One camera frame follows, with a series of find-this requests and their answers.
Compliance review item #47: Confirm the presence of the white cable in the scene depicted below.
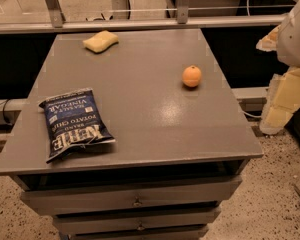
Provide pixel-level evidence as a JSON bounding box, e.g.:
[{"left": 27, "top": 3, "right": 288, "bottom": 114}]
[{"left": 240, "top": 109, "right": 263, "bottom": 120}]

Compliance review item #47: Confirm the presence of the orange fruit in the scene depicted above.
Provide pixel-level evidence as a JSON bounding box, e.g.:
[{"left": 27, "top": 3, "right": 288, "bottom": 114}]
[{"left": 182, "top": 65, "right": 202, "bottom": 87}]

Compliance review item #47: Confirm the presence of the blue potato chip bag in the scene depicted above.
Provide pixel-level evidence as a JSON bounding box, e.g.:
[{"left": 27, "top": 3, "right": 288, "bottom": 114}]
[{"left": 39, "top": 88, "right": 115, "bottom": 163}]

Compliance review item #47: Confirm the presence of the black cable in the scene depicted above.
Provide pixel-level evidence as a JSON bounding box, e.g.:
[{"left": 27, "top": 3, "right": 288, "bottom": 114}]
[{"left": 1, "top": 99, "right": 14, "bottom": 126}]

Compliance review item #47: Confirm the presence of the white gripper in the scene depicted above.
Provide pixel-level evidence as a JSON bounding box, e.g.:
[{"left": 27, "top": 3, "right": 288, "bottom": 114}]
[{"left": 256, "top": 0, "right": 300, "bottom": 135}]

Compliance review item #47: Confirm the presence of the yellow sponge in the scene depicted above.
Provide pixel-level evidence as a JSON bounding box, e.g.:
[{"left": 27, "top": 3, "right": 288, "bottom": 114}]
[{"left": 83, "top": 31, "right": 119, "bottom": 53}]

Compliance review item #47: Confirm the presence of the metal railing frame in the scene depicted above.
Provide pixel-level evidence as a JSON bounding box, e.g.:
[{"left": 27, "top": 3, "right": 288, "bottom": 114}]
[{"left": 0, "top": 0, "right": 298, "bottom": 34}]

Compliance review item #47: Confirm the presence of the grey drawer cabinet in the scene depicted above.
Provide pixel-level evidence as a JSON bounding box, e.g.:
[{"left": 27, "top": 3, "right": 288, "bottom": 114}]
[{"left": 0, "top": 29, "right": 262, "bottom": 240}]

